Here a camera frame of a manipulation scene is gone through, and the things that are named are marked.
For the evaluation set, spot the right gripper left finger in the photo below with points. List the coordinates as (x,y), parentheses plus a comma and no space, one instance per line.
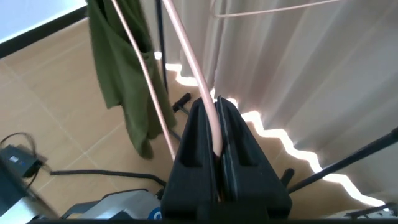
(192,186)

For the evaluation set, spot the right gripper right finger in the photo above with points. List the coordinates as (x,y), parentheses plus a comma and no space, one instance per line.
(258,193)

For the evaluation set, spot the pink clothes hanger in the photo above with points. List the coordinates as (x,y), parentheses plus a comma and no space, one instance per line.
(197,77)
(273,8)

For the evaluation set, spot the green printed shirt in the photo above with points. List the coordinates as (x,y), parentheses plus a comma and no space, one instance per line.
(124,77)

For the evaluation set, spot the beige curtain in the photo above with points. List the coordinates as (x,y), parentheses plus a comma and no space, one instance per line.
(295,62)

